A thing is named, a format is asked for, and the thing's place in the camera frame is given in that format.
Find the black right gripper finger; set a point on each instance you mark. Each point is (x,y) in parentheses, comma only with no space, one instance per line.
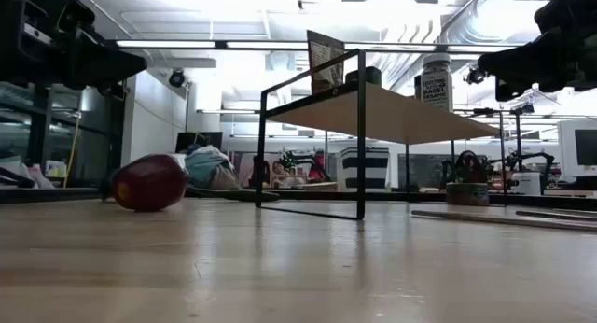
(522,66)

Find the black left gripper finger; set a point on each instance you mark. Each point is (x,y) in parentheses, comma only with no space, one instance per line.
(116,66)

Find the white label seasoning jar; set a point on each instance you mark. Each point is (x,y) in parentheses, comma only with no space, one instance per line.
(437,87)

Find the green black pepper tin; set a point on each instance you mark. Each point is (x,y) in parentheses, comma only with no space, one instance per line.
(370,75)

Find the black background robot arm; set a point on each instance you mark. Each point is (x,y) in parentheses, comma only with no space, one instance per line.
(543,156)

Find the overhead light bar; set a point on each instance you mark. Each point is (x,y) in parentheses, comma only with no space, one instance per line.
(163,44)

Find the white computer monitor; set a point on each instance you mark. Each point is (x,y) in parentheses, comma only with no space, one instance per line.
(566,145)

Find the black background screen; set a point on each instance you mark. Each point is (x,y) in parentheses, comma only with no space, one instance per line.
(186,141)

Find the dark red background device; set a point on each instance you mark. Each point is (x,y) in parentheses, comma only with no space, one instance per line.
(468,166)

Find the pile of bags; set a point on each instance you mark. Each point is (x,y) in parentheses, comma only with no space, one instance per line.
(18,171)

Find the small white device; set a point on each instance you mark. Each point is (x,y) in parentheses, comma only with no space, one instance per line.
(526,183)

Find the pile of cloth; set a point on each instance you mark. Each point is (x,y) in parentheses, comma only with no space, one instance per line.
(210,166)

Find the black table edge trim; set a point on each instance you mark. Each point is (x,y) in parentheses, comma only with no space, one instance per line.
(56,194)

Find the black chalkboard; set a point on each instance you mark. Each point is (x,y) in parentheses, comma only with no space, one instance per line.
(426,171)

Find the thin metal rod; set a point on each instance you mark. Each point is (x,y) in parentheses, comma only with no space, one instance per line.
(490,219)
(559,214)

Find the striped storage bin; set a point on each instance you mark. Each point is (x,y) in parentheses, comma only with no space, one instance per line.
(375,164)

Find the person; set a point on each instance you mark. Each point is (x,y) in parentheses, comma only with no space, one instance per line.
(280,169)

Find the red background object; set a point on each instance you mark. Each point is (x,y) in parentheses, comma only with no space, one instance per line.
(318,171)

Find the black ceiling camera cluster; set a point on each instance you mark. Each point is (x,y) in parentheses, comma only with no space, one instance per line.
(475,75)

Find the round black ceiling camera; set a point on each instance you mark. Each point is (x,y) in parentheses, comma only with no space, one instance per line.
(177,78)

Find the black camera stand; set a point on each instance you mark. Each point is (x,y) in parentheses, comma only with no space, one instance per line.
(518,136)

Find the black frame wooden shelf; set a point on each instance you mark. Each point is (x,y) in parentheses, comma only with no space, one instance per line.
(387,117)

